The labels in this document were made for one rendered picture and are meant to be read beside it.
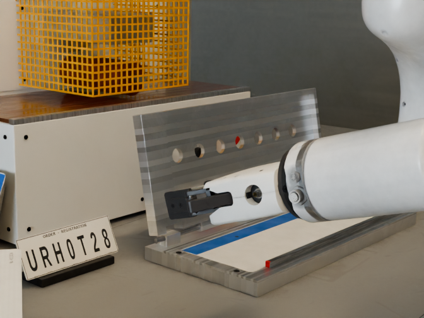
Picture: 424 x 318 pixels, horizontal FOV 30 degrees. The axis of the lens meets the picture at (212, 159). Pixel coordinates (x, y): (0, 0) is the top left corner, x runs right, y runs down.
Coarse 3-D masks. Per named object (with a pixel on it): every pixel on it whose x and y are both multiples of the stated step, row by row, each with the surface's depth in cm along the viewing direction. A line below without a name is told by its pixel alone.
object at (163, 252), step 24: (408, 216) 132; (168, 240) 115; (192, 240) 117; (336, 240) 118; (360, 240) 121; (168, 264) 112; (192, 264) 109; (216, 264) 107; (288, 264) 107; (312, 264) 111; (240, 288) 104; (264, 288) 103
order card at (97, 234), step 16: (80, 224) 111; (96, 224) 113; (16, 240) 103; (32, 240) 105; (48, 240) 107; (64, 240) 108; (80, 240) 110; (96, 240) 112; (112, 240) 114; (32, 256) 104; (48, 256) 106; (64, 256) 108; (80, 256) 110; (96, 256) 111; (32, 272) 103; (48, 272) 105
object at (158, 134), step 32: (288, 96) 137; (160, 128) 114; (192, 128) 120; (224, 128) 126; (256, 128) 132; (288, 128) 139; (320, 128) 144; (160, 160) 113; (192, 160) 120; (224, 160) 125; (256, 160) 132; (160, 192) 113; (160, 224) 113; (192, 224) 118
